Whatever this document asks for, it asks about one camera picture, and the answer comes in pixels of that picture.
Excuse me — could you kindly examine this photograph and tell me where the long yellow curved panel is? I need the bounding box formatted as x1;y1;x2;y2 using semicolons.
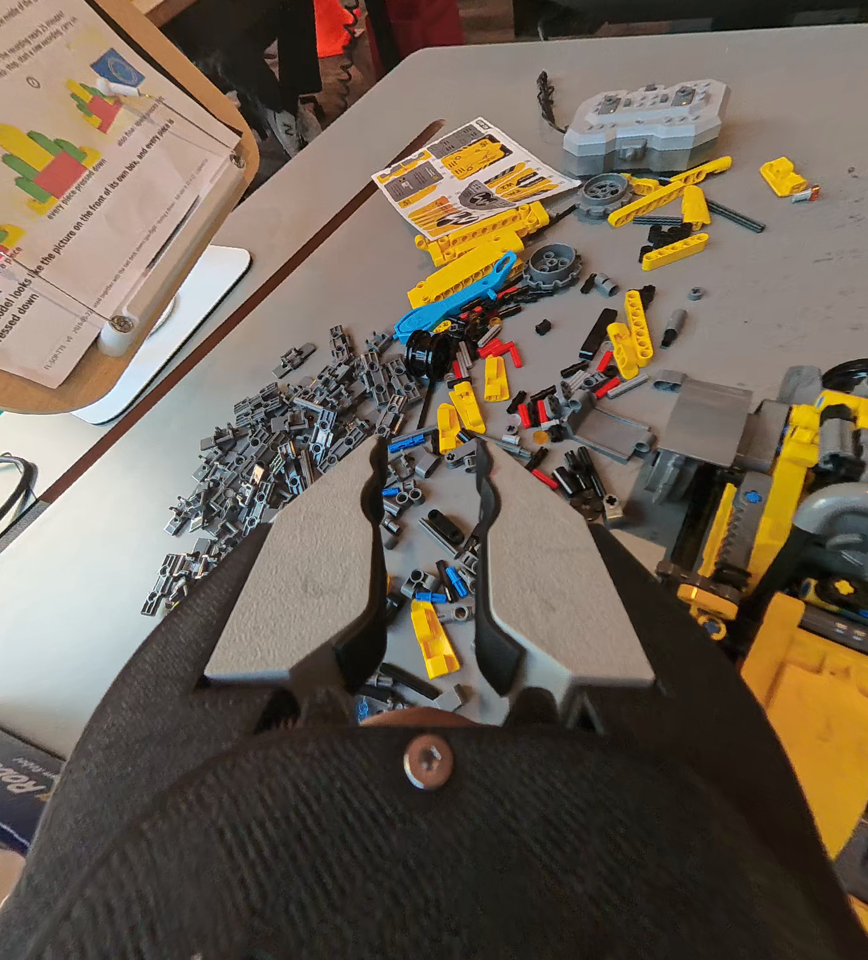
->
407;251;517;309

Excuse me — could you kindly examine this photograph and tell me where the black round wheel piece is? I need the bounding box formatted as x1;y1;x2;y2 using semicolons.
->
405;328;456;380

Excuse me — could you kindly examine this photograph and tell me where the white stand base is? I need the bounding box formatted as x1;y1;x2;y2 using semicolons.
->
74;245;252;426

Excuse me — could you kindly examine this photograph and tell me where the yellow panel with red pin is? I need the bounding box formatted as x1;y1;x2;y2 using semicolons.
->
760;156;821;205

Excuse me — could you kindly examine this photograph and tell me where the dark grey round rim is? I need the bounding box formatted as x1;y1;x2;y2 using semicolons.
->
629;442;701;507

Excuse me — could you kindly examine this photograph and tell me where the printed instruction sheet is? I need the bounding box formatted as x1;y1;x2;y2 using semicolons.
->
0;0;243;390

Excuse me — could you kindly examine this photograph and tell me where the yellow sticker sheet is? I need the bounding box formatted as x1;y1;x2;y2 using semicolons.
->
371;117;581;237

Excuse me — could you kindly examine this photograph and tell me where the long yellow beam assembly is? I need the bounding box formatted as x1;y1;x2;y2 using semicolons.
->
413;201;551;264

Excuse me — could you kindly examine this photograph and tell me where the short yellow holed beam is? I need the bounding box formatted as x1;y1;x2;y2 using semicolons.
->
640;232;711;273

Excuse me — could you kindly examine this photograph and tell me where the red plastic object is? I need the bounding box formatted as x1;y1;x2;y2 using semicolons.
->
314;0;375;61

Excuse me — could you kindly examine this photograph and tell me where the dark grey curved panel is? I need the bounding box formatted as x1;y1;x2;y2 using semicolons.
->
565;405;656;462

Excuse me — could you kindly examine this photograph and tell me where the dark grey toothed hub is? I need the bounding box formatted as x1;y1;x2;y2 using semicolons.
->
524;243;583;295

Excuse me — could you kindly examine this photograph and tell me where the short yellow panel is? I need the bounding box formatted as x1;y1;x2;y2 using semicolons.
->
606;322;641;380

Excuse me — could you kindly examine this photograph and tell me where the black axle rod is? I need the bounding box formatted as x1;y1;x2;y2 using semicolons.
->
704;197;767;234

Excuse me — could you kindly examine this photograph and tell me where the black office chair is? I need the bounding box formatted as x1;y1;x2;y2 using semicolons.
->
0;453;48;594

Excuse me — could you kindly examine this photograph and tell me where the light grey wheel hub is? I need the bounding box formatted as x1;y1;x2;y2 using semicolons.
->
576;172;633;222

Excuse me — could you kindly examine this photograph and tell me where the wooden display board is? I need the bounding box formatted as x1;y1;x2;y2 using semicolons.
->
0;0;261;415

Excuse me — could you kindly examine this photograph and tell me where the blue brick separator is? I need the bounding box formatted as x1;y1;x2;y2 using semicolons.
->
392;251;519;345

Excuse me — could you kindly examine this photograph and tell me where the yellow grey brick vehicle model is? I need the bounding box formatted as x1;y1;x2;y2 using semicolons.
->
625;345;868;960

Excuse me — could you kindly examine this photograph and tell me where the yellow seven-hole beam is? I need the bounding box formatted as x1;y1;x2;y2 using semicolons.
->
623;290;656;369

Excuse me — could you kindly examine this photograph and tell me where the thin black cable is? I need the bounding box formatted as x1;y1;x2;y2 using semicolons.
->
535;71;570;136

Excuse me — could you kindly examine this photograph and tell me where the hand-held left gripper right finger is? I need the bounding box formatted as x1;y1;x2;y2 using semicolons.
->
473;438;656;697

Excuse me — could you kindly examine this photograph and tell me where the black rectangular brick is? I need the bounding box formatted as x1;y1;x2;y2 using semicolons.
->
578;307;620;360

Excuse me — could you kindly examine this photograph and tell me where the long yellow holed beam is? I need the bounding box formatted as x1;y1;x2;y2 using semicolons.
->
629;156;733;198

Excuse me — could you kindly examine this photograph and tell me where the grey battery box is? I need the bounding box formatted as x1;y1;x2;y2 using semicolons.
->
561;78;729;177

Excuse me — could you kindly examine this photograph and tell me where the pile of mixed small bricks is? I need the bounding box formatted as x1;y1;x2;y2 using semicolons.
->
359;296;667;714

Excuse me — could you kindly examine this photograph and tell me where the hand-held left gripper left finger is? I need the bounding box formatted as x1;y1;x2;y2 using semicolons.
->
203;435;391;695

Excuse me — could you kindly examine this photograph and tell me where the pile of dark grey bricks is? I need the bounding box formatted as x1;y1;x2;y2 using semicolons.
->
141;326;423;620

